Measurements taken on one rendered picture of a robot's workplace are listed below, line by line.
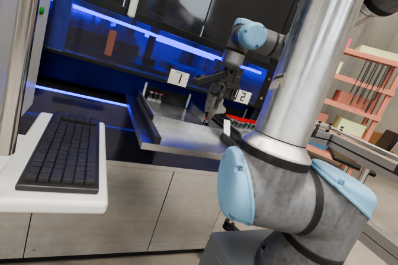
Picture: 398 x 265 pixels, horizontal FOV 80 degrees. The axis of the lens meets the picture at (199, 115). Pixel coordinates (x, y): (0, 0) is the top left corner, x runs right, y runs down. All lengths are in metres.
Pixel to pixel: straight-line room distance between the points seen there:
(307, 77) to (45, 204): 0.48
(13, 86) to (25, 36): 0.08
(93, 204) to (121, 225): 0.80
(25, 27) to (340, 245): 0.58
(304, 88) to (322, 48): 0.06
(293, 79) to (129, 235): 1.17
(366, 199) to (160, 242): 1.17
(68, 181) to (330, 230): 0.47
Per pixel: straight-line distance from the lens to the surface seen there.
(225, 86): 0.85
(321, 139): 1.85
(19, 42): 0.44
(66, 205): 0.53
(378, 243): 1.80
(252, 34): 0.73
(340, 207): 0.45
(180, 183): 1.25
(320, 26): 0.39
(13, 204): 0.54
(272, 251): 0.53
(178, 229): 1.44
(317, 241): 0.48
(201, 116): 1.03
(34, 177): 0.54
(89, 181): 0.54
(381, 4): 0.56
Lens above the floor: 1.12
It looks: 13 degrees down
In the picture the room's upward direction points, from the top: 19 degrees clockwise
